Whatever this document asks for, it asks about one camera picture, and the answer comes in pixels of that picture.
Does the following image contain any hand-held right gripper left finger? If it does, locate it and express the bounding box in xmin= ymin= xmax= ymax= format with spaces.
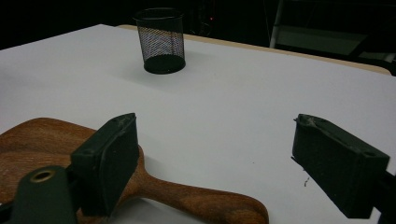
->
xmin=70 ymin=112 xmax=140 ymax=217

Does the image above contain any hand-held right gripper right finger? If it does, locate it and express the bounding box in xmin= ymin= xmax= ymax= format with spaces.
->
xmin=291 ymin=113 xmax=390 ymax=219

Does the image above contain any brown wooden hairbrush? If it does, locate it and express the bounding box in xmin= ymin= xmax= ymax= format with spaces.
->
xmin=0 ymin=117 xmax=270 ymax=224

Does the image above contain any black mesh pen holder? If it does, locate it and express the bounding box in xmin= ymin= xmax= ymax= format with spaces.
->
xmin=133 ymin=7 xmax=187 ymax=76

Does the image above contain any white table mat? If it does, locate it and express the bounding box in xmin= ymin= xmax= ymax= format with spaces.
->
xmin=0 ymin=23 xmax=396 ymax=224

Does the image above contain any white-legged desk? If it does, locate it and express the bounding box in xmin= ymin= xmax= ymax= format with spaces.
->
xmin=268 ymin=0 xmax=396 ymax=63

